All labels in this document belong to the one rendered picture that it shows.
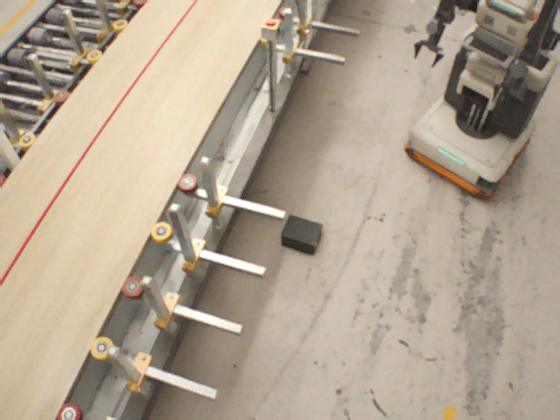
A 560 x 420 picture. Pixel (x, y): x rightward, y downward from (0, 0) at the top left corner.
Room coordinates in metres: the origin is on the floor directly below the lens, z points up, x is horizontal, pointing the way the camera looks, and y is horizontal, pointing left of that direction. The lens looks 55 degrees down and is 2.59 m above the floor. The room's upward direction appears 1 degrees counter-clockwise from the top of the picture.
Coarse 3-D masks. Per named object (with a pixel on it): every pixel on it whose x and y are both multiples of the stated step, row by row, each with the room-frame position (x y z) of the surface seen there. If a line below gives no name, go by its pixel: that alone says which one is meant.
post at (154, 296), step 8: (144, 280) 0.76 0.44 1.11; (152, 280) 0.76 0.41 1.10; (144, 288) 0.74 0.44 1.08; (152, 288) 0.75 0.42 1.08; (152, 296) 0.74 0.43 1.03; (160, 296) 0.76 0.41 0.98; (152, 304) 0.74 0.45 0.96; (160, 304) 0.75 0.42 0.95; (160, 312) 0.74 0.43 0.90; (168, 312) 0.76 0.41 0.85; (168, 328) 0.74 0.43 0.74
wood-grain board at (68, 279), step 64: (192, 0) 2.64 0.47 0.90; (256, 0) 2.61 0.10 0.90; (128, 64) 2.08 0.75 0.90; (192, 64) 2.05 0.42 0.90; (64, 128) 1.65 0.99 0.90; (128, 128) 1.63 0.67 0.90; (192, 128) 1.61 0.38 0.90; (0, 192) 1.29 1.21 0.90; (64, 192) 1.28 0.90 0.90; (128, 192) 1.27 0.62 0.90; (0, 256) 0.97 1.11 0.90; (64, 256) 0.97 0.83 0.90; (128, 256) 0.97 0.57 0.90; (0, 320) 0.70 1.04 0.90; (64, 320) 0.71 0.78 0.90; (0, 384) 0.46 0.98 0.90; (64, 384) 0.47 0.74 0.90
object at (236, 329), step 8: (144, 296) 0.83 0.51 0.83; (144, 304) 0.81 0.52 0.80; (176, 312) 0.77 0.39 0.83; (184, 312) 0.77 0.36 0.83; (192, 312) 0.77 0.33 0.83; (192, 320) 0.75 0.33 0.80; (200, 320) 0.74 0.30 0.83; (208, 320) 0.74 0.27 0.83; (216, 320) 0.74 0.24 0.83; (224, 320) 0.74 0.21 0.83; (224, 328) 0.71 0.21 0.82; (232, 328) 0.70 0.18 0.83; (240, 328) 0.70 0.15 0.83
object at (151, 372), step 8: (152, 368) 0.56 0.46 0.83; (152, 376) 0.53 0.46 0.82; (160, 376) 0.53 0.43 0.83; (168, 376) 0.53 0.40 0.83; (176, 376) 0.53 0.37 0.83; (168, 384) 0.51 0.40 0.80; (176, 384) 0.50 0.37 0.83; (184, 384) 0.50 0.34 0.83; (192, 384) 0.50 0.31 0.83; (192, 392) 0.48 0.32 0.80; (200, 392) 0.47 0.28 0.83; (208, 392) 0.47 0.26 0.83; (216, 392) 0.47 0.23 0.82
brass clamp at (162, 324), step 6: (168, 294) 0.84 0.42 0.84; (174, 294) 0.84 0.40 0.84; (168, 300) 0.81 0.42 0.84; (174, 300) 0.81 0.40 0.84; (180, 300) 0.83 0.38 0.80; (168, 306) 0.79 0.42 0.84; (174, 306) 0.79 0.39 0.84; (156, 318) 0.74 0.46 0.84; (168, 318) 0.74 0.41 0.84; (156, 324) 0.72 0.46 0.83; (162, 324) 0.72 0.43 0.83; (168, 324) 0.73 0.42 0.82
